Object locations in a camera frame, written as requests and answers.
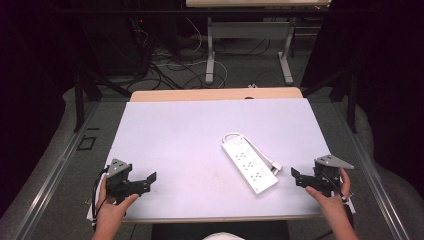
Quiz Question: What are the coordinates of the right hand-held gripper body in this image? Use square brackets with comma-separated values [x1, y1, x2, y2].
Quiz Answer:
[312, 154, 355, 198]

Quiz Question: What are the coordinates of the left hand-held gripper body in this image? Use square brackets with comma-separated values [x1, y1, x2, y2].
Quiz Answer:
[105, 158, 134, 205]

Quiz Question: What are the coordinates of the white power strip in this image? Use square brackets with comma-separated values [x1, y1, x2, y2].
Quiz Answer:
[221, 136, 280, 195]

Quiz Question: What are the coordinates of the person's left hand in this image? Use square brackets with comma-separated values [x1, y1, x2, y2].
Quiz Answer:
[94, 175, 140, 232]

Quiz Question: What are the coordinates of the person's right hand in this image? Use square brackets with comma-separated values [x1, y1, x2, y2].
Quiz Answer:
[305, 167, 353, 219]

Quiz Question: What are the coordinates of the black floor socket cover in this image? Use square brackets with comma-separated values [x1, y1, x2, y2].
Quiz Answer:
[76, 135, 98, 152]

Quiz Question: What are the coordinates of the white table mat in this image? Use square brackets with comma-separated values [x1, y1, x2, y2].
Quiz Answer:
[105, 97, 332, 223]

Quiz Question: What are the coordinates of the black metal stand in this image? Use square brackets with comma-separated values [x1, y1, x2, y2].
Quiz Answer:
[301, 68, 360, 135]
[72, 64, 133, 133]

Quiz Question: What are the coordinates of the person's white clothing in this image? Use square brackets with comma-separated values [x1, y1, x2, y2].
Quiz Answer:
[202, 231, 246, 240]

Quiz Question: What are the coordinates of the dark curtain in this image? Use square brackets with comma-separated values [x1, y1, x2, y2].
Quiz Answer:
[299, 0, 424, 188]
[0, 0, 84, 218]

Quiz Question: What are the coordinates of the dark computer tower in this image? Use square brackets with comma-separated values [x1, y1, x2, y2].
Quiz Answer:
[81, 14, 149, 77]

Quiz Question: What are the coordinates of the black horizontal bar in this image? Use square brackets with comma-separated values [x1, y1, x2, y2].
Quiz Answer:
[55, 7, 334, 17]

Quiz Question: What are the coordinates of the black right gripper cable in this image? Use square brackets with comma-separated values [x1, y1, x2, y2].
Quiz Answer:
[320, 171, 356, 231]

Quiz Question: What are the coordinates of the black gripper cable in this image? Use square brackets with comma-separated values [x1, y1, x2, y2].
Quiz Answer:
[320, 171, 356, 231]
[90, 167, 110, 231]

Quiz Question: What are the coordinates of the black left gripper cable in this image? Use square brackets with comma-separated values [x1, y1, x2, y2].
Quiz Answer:
[90, 167, 110, 231]

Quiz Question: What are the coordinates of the aluminium floor rail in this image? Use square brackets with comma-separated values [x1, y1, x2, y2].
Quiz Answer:
[333, 99, 412, 240]
[12, 100, 102, 240]

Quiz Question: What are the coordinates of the white power strip cable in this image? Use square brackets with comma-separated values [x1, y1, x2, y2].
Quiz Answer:
[222, 132, 276, 168]

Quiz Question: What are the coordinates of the bundle of black floor cables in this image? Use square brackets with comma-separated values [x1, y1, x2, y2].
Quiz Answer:
[128, 18, 273, 91]

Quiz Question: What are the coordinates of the white floor cable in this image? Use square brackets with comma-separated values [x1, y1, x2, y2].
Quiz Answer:
[156, 17, 229, 89]

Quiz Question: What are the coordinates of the white frame desk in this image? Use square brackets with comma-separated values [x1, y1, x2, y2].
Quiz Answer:
[185, 0, 332, 86]

